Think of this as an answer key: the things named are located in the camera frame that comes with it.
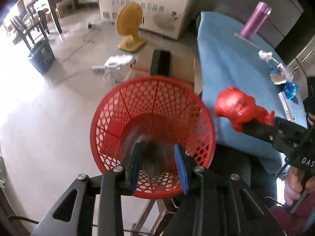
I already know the black plastic bag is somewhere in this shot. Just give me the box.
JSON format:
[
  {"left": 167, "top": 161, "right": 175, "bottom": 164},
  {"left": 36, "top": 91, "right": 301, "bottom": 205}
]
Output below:
[{"left": 120, "top": 129, "right": 181, "bottom": 178}]

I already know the red plastic bag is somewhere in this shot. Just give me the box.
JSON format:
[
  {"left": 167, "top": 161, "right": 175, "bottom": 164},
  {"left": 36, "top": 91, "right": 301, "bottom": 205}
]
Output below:
[{"left": 214, "top": 87, "right": 275, "bottom": 133}]

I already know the white tissue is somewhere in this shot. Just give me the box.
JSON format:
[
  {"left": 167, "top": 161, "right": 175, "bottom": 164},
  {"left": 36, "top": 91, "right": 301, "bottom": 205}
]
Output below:
[{"left": 258, "top": 50, "right": 273, "bottom": 63}]

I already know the person's right hand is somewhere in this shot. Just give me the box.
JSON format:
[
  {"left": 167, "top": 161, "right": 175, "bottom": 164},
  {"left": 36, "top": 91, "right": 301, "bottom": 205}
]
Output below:
[{"left": 284, "top": 166, "right": 302, "bottom": 206}]

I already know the shiny blue foil wrapper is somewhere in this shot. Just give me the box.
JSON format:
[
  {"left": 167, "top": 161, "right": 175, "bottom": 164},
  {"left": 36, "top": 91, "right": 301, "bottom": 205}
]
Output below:
[{"left": 283, "top": 82, "right": 298, "bottom": 100}]

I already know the red plastic mesh basket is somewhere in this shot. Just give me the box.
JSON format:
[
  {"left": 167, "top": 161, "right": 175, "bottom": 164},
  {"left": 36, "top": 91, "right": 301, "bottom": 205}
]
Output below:
[{"left": 90, "top": 75, "right": 217, "bottom": 200}]

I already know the blue cardboard box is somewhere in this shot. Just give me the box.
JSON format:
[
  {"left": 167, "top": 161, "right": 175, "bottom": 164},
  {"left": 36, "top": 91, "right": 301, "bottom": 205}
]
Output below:
[{"left": 269, "top": 63, "right": 294, "bottom": 85}]

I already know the white electric kettle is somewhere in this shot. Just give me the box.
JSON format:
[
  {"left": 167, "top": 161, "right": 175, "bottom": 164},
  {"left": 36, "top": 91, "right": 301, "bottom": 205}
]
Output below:
[{"left": 91, "top": 54, "right": 136, "bottom": 84}]

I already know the cardboard box with black device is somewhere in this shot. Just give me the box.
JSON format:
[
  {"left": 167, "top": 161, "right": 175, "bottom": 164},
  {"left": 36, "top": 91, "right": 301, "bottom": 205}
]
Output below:
[{"left": 126, "top": 46, "right": 195, "bottom": 89}]

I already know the blue round tablecloth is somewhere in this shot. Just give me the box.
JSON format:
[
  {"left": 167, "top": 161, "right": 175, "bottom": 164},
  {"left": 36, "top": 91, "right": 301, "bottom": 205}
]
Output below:
[{"left": 196, "top": 11, "right": 310, "bottom": 175}]

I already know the long wooden stick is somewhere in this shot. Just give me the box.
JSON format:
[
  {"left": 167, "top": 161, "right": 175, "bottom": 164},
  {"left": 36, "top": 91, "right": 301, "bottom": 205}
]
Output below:
[{"left": 234, "top": 33, "right": 281, "bottom": 67}]

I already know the purple thermos bottle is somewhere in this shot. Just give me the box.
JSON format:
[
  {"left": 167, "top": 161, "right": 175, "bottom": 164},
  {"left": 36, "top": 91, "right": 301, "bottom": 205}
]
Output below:
[{"left": 240, "top": 2, "right": 272, "bottom": 41}]

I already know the dark green plastic basket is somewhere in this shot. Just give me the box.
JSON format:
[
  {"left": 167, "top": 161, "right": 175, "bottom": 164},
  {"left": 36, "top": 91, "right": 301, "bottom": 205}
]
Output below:
[{"left": 27, "top": 38, "right": 56, "bottom": 75}]

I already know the yellow electric fan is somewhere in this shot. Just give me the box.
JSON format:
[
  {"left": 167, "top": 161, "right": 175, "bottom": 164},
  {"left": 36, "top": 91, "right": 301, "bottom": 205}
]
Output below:
[{"left": 115, "top": 2, "right": 146, "bottom": 53}]

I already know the grey cabinet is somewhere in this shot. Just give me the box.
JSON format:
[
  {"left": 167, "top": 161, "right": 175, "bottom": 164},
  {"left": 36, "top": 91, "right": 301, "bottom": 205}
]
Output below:
[{"left": 214, "top": 0, "right": 303, "bottom": 48}]

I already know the white chest freezer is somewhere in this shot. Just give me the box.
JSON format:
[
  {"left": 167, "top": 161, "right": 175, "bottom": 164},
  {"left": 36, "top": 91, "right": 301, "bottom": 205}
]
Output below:
[{"left": 99, "top": 0, "right": 196, "bottom": 40}]

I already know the dark wooden chair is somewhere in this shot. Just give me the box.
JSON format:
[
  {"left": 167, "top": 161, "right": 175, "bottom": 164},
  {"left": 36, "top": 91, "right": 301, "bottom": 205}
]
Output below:
[{"left": 10, "top": 0, "right": 50, "bottom": 51}]

